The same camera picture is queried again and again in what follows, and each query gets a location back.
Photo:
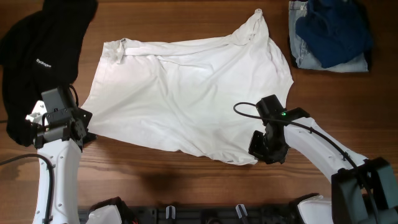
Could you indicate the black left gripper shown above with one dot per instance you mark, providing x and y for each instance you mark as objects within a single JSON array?
[{"x": 85, "y": 116}]

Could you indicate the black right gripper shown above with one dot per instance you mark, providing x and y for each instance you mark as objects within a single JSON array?
[{"x": 259, "y": 147}]

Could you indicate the white Puma t-shirt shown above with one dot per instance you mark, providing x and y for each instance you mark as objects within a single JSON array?
[{"x": 194, "y": 96}]

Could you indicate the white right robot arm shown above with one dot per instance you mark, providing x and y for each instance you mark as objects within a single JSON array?
[{"x": 362, "y": 190}]

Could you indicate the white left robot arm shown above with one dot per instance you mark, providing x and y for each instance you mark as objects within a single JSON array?
[{"x": 57, "y": 200}]

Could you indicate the black garment with logo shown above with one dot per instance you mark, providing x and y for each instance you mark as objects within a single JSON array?
[{"x": 39, "y": 53}]

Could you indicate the dark blue polo shirt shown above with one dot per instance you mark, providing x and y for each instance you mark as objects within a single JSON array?
[{"x": 334, "y": 31}]

